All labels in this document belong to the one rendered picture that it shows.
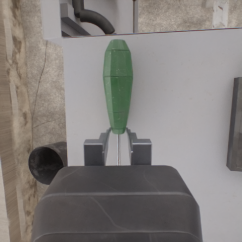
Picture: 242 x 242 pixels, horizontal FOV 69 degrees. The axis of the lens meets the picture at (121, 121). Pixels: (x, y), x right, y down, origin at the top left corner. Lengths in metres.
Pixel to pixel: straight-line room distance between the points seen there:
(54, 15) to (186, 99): 0.15
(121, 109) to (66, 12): 0.14
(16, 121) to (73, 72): 1.57
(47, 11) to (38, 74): 1.58
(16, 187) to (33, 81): 0.96
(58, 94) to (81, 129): 1.49
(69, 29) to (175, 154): 0.20
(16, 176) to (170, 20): 1.79
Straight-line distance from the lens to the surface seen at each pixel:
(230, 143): 0.18
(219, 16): 1.29
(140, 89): 0.17
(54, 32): 0.20
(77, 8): 0.25
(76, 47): 0.19
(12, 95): 1.73
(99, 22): 0.25
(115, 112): 0.15
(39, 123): 1.82
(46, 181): 1.65
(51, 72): 1.71
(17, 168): 1.85
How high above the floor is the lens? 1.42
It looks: 74 degrees down
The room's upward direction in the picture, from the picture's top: 128 degrees counter-clockwise
